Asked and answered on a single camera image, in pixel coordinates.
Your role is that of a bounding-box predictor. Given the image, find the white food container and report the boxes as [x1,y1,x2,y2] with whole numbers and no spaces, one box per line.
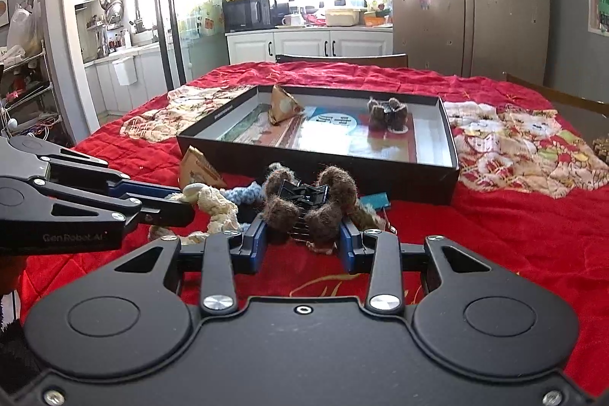
[325,8,362,27]

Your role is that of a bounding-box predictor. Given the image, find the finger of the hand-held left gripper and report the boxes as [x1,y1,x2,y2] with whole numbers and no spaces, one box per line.
[33,180,196,227]
[7,137,167,199]

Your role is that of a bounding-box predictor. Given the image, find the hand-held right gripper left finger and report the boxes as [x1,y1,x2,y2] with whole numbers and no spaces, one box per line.
[115,216,268,312]

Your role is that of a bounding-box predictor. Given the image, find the wooden chair back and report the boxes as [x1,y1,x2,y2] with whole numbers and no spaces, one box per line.
[276,53,410,68]

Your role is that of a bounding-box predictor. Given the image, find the white hanging bin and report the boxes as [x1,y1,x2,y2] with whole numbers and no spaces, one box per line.
[112,56,138,86]

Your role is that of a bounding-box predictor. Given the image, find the white kitchen cabinet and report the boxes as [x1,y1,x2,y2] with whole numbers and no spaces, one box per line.
[226,27,395,65]

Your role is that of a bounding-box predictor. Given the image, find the red printed quilt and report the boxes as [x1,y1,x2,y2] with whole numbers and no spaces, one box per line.
[19,61,609,397]

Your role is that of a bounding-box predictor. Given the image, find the cream knitted scrunchie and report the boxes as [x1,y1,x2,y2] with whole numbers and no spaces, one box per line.
[147,182,244,245]

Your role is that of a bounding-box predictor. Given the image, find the blue knitted scrunchie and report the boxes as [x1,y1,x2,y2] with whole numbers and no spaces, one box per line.
[223,182,265,210]

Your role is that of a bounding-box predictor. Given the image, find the white plastic bag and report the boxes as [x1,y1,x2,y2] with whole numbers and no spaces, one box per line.
[7,2,43,57]

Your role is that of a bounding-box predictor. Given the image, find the brown triangular paper packet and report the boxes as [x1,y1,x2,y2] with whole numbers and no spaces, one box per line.
[178,145,228,190]
[267,85,305,126]

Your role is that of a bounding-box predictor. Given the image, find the brown furry hair tie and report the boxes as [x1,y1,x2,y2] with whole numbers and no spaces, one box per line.
[351,202,387,232]

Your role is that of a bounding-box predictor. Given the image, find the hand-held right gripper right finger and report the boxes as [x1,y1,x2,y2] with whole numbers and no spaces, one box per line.
[339,220,493,312]

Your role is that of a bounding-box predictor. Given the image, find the black microwave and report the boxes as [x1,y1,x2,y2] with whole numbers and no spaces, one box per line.
[223,0,272,33]

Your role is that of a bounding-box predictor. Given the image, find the shallow black box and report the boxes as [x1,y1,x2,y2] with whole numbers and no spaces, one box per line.
[176,83,461,206]

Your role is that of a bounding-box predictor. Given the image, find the metal storage rack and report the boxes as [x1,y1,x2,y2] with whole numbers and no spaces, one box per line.
[0,49,64,141]

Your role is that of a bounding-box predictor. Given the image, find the brown furry hair claw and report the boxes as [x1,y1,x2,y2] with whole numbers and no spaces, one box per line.
[259,166,362,246]
[367,97,410,135]

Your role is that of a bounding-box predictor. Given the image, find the hanging metal pot lids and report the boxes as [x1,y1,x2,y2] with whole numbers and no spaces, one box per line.
[97,0,125,26]

